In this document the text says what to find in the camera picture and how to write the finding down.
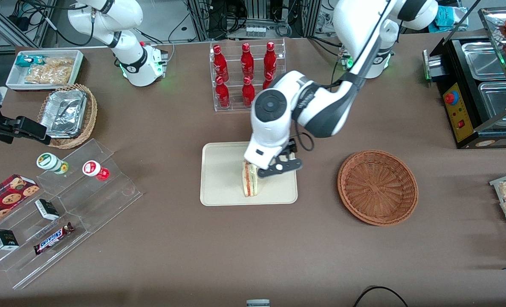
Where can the teal snack packet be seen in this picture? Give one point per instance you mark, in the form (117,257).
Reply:
(27,60)

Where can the red cookie box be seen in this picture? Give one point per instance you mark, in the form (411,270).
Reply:
(5,198)

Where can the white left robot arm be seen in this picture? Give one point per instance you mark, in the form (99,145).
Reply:
(321,111)

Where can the aluminium foil container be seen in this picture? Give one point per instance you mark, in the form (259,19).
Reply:
(63,113)

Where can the red lid yoghurt cup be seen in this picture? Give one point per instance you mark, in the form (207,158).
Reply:
(94,169)

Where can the red cola bottle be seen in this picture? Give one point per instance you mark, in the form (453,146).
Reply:
(247,60)
(267,82)
(220,64)
(248,93)
(222,94)
(270,59)

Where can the triangular sandwich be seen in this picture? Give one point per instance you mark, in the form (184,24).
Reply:
(250,185)

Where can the oval wicker basket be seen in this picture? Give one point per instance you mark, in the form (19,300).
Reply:
(90,115)

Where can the white power strip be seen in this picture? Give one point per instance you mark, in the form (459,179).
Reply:
(255,31)

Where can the bag of fried snacks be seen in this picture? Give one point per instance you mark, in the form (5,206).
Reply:
(50,71)

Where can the clear acrylic bottle rack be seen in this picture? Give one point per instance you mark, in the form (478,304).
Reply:
(235,74)

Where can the teal plastic bag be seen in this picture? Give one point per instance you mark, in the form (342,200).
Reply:
(449,19)

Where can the red emergency button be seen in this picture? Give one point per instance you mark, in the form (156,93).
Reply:
(450,98)

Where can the cream plastic tray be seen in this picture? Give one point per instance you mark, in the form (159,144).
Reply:
(223,179)

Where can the snickers chocolate bar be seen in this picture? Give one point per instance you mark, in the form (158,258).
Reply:
(52,238)

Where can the small grey white object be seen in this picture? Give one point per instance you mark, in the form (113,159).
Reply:
(258,303)

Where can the white rectangular bin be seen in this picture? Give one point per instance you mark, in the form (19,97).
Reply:
(14,81)

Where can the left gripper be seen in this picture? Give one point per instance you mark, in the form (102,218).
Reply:
(292,147)

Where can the small black box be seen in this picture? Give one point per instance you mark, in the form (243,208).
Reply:
(4,239)
(47,209)

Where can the steel pan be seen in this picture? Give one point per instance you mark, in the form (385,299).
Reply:
(498,100)
(483,59)

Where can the clear acrylic stepped stand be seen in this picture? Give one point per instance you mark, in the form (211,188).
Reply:
(22,264)
(103,200)

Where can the round brown wicker basket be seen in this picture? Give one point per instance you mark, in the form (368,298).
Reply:
(376,187)

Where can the black food warmer appliance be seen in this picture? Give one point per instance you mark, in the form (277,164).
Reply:
(459,115)

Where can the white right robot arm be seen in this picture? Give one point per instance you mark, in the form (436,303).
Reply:
(137,64)

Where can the green lid yoghurt cup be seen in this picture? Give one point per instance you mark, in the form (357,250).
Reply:
(50,162)

